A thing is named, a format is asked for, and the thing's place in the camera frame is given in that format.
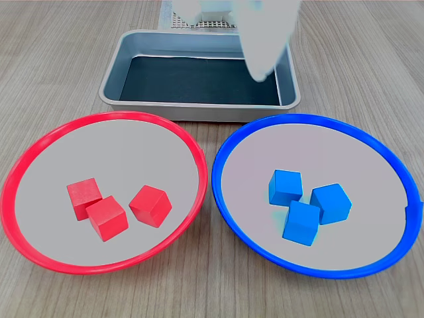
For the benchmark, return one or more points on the blue cube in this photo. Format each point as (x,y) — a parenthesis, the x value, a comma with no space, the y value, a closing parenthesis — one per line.
(285,187)
(331,203)
(301,225)

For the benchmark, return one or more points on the red cube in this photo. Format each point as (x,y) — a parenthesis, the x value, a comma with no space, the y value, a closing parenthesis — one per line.
(150,207)
(107,220)
(83,195)

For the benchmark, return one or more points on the pale perforated plate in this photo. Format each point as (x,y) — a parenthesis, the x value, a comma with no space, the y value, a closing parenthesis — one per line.
(212,24)

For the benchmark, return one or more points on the black mat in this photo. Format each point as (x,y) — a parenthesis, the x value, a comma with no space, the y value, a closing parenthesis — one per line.
(198,79)

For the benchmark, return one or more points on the blue-rimmed white plate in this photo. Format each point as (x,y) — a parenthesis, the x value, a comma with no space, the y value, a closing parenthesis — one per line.
(331,149)

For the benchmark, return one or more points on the steel tray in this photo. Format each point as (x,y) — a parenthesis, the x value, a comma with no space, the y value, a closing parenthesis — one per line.
(132,46)

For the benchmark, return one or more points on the red-rimmed white plate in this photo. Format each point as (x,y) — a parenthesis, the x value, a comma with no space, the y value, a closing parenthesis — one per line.
(99,152)

